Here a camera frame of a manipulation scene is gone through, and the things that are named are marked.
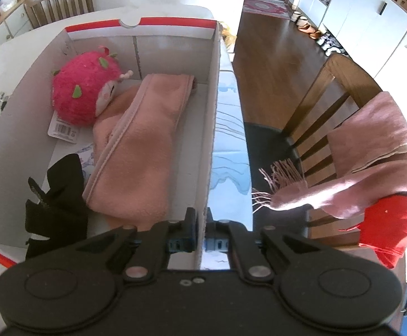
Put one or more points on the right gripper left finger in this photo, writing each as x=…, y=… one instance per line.
x=156, y=246

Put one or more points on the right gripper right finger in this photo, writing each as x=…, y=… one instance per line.
x=242, y=248

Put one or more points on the pink fleece cloth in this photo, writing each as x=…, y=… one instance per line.
x=133, y=143

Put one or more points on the black cloth item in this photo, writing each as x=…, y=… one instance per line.
x=61, y=215

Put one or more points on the white red cardboard box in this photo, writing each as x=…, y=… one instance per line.
x=32, y=138

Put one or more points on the pink dragonfruit plush toy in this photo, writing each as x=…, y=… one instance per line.
x=84, y=87

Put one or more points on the near wooden chair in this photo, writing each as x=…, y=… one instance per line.
x=267, y=145

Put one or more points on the wooden chair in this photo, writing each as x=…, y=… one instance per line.
x=267, y=145
x=43, y=12

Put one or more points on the patterned small cloth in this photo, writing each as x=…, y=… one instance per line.
x=86, y=156

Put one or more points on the red cloth on chair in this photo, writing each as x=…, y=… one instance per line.
x=384, y=229

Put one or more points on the pink scarf on chair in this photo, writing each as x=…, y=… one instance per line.
x=369, y=152

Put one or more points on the shoes on floor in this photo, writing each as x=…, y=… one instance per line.
x=325, y=40

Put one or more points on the red doormat rug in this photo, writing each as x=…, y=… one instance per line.
x=270, y=8

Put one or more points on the white tall cabinet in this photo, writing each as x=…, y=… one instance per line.
x=368, y=30

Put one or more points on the far wooden chair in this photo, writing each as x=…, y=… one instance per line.
x=43, y=12

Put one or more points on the white sideboard cabinet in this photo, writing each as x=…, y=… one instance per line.
x=14, y=22

